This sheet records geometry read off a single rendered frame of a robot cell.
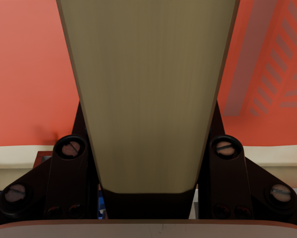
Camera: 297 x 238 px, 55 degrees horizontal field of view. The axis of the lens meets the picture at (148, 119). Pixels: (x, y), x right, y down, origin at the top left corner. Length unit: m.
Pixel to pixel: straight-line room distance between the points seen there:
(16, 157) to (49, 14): 0.22
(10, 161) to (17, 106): 0.11
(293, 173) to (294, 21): 0.23
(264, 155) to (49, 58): 0.29
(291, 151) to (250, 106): 0.11
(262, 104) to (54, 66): 0.22
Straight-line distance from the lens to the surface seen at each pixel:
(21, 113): 0.35
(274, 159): 0.43
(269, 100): 0.33
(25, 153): 0.41
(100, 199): 0.39
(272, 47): 0.29
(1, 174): 0.45
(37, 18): 0.27
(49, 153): 0.35
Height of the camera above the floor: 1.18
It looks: 43 degrees down
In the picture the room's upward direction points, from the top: 179 degrees clockwise
